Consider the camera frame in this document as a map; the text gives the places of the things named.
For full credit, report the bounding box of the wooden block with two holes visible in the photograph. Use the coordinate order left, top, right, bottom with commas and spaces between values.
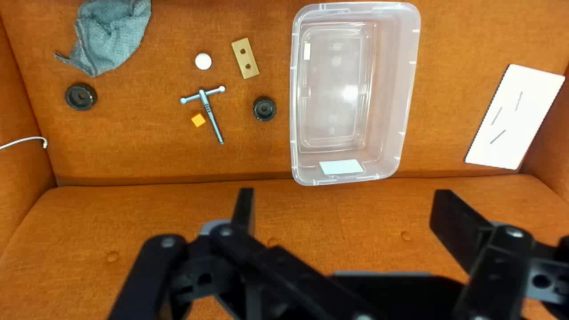
230, 36, 262, 82

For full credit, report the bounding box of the small white disc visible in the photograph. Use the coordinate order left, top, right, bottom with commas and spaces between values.
194, 52, 214, 73

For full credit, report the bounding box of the clear plastic bin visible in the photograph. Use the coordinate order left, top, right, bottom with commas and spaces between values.
288, 0, 423, 189

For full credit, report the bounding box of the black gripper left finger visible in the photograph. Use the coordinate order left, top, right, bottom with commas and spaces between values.
109, 187, 370, 320

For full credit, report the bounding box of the grey crumpled cloth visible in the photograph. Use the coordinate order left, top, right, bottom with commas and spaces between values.
54, 0, 153, 79

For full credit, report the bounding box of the thin white cable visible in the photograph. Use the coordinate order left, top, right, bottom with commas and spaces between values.
0, 136, 50, 153

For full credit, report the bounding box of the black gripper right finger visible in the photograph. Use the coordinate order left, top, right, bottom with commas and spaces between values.
429, 189, 569, 320

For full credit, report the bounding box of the black round rubber ring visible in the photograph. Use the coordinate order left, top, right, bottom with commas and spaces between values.
62, 80, 100, 112
251, 95, 279, 123

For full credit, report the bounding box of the orange fabric sofa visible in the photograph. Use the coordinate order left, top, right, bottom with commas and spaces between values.
0, 0, 569, 320

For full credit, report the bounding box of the metal T-shaped tool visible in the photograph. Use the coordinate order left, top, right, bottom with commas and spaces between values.
178, 84, 228, 148

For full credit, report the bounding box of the white paper sheet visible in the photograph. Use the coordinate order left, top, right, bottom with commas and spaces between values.
462, 63, 567, 173

